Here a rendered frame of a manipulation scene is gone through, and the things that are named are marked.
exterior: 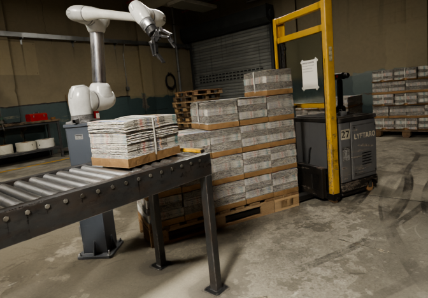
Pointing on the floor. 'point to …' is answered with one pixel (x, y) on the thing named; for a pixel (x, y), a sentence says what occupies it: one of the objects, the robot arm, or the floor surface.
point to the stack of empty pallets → (190, 105)
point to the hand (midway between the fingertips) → (168, 53)
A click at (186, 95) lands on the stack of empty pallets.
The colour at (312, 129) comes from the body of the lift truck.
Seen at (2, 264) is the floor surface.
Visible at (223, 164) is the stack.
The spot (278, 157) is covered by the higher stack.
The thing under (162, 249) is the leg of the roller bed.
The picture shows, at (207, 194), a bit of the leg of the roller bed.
